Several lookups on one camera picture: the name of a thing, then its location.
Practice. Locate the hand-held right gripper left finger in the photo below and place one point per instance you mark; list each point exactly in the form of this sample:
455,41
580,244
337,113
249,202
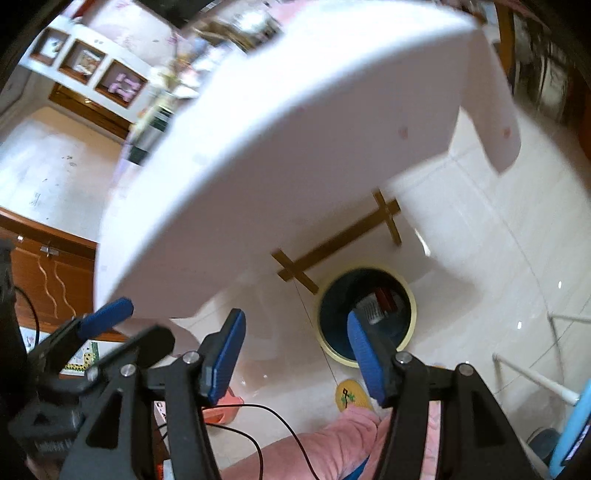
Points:
226,355

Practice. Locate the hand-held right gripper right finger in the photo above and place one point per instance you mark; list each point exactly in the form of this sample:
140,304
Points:
364,360

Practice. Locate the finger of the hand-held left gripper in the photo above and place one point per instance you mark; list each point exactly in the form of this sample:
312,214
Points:
147,339
106,314

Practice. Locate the yellow round waste bin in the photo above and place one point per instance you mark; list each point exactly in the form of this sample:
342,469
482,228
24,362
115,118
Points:
337,304

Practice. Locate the yellow cartoon slipper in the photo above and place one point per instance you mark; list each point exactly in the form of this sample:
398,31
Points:
353,394

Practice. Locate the checkered paper cup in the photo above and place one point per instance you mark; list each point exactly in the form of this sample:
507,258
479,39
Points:
369,310

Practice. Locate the salmon pink plastic stool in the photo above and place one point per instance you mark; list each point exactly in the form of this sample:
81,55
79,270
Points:
224,410

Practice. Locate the red snack packet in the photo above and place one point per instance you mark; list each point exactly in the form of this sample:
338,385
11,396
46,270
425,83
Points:
387,300

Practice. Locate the brown wooden door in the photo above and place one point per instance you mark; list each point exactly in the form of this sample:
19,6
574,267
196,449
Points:
27,277

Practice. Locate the person's pink trouser leg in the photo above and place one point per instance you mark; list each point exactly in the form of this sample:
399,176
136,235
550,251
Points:
323,443

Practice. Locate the white metal rack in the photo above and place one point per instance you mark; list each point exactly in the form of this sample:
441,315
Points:
535,378

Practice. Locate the blue grey slipper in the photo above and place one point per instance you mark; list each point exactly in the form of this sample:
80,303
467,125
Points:
545,445

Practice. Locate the dark wooden doorway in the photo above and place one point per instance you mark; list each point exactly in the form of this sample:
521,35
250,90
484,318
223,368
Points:
92,113

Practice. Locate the light blue plastic object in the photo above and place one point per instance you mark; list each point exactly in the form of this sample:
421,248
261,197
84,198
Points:
572,429

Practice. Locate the pink dumbbell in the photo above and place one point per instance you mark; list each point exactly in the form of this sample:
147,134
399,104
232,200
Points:
127,79
122,92

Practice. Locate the white round table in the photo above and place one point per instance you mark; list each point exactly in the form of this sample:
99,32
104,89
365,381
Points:
300,138

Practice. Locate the framed photo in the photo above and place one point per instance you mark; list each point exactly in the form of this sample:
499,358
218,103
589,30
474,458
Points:
84,62

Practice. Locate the cluttered dark shelf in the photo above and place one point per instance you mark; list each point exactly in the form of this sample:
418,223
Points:
549,69

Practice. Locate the cartoon giraffe wall poster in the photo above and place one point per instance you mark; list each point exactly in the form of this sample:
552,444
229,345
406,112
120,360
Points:
90,354

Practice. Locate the wooden framed wall niche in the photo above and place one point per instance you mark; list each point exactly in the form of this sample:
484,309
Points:
50,45
121,85
83,62

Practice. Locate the wooden partition frame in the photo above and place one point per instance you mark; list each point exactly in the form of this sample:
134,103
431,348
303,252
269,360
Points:
505,41

